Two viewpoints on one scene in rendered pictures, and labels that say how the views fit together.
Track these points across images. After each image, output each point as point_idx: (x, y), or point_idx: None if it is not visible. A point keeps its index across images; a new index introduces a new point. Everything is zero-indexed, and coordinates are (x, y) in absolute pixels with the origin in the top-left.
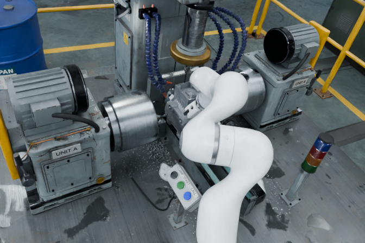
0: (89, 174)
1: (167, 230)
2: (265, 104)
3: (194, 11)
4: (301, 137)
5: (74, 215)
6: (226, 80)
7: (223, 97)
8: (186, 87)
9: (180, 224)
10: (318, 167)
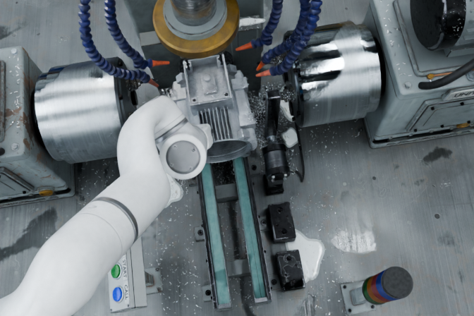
0: (20, 189)
1: None
2: (383, 113)
3: None
4: (457, 177)
5: (10, 228)
6: (33, 271)
7: (13, 310)
8: (209, 65)
9: (149, 289)
10: (452, 253)
